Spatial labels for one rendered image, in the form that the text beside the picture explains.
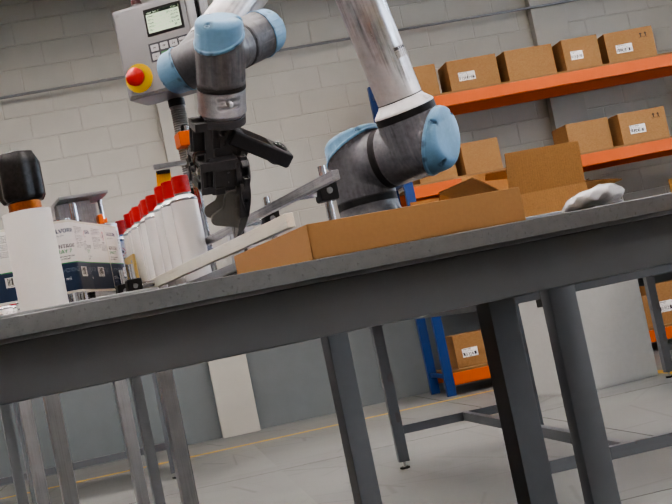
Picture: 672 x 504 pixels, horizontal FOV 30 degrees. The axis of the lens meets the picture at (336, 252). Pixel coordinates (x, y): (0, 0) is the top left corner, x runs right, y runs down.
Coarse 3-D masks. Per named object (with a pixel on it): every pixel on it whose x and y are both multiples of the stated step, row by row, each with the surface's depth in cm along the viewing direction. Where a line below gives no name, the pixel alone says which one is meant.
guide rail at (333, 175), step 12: (312, 180) 176; (324, 180) 172; (336, 180) 170; (300, 192) 182; (312, 192) 180; (276, 204) 193; (288, 204) 190; (252, 216) 206; (264, 216) 202; (228, 228) 220; (216, 240) 231
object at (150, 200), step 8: (152, 200) 255; (152, 208) 255; (152, 216) 254; (152, 224) 254; (152, 232) 254; (152, 240) 254; (152, 248) 254; (160, 248) 253; (152, 256) 255; (160, 256) 253; (160, 264) 253; (160, 272) 254; (160, 288) 254
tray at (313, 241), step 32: (512, 192) 142; (320, 224) 134; (352, 224) 135; (384, 224) 136; (416, 224) 137; (448, 224) 139; (480, 224) 140; (256, 256) 152; (288, 256) 140; (320, 256) 133
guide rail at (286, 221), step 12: (288, 216) 166; (264, 228) 176; (276, 228) 171; (288, 228) 167; (240, 240) 188; (252, 240) 182; (216, 252) 202; (228, 252) 195; (192, 264) 218; (204, 264) 210; (168, 276) 237; (180, 276) 228
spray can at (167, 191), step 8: (168, 184) 239; (168, 192) 239; (168, 200) 239; (160, 208) 240; (168, 208) 238; (168, 216) 238; (168, 224) 238; (168, 232) 238; (168, 240) 239; (176, 240) 238; (168, 248) 240; (176, 248) 238; (176, 256) 238; (176, 264) 238; (176, 280) 238; (184, 280) 237
